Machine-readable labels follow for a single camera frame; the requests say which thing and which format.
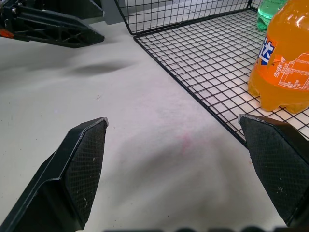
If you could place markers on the orange soda bottle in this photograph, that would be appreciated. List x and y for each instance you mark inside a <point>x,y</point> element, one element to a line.
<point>285,48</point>

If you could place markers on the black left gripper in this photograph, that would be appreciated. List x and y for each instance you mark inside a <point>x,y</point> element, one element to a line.
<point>7,17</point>

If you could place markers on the green soda bottle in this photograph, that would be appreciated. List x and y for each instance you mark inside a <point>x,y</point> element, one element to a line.
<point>264,12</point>

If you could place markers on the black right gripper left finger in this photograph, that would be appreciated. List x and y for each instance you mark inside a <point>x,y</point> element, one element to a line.
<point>60,183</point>

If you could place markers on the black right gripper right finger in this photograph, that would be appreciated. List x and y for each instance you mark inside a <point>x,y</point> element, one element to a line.
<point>277,164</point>

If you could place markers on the grey upright post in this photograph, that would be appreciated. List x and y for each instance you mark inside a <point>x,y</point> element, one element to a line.
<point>111,12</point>

